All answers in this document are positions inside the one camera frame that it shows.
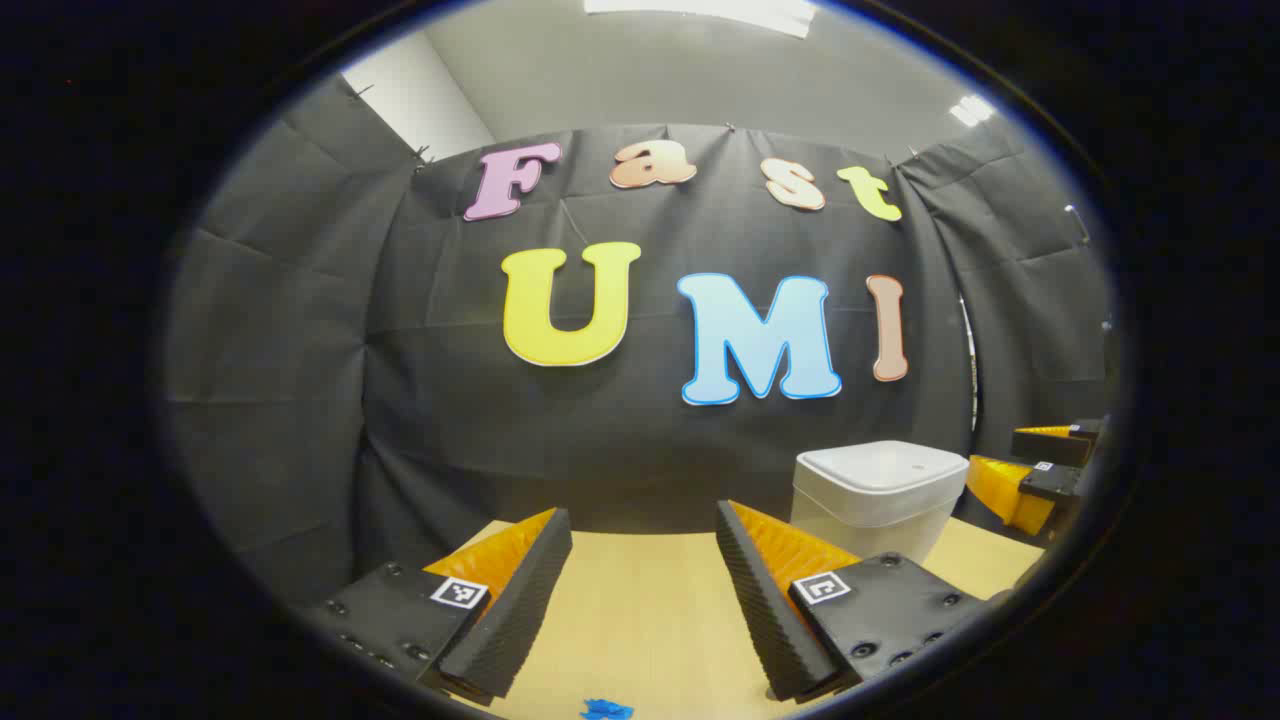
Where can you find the small ceiling light panel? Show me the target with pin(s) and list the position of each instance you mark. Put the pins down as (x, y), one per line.
(970, 110)

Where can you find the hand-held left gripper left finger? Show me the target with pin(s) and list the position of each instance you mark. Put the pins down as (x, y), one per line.
(520, 610)

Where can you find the long ceiling light panel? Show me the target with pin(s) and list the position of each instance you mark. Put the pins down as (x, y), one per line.
(700, 12)

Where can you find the black backdrop cloth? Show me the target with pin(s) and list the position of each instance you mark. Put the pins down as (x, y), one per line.
(450, 420)

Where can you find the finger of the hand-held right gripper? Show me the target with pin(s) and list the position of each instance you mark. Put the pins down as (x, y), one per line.
(1015, 495)
(1050, 445)

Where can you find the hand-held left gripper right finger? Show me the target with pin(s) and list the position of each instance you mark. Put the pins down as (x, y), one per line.
(765, 610)

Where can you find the wooden desktop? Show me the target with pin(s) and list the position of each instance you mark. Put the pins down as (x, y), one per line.
(650, 620)

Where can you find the blue paper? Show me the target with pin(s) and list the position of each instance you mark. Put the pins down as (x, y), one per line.
(605, 710)

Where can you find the white desktop garbage bin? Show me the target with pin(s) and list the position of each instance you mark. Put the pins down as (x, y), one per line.
(875, 490)

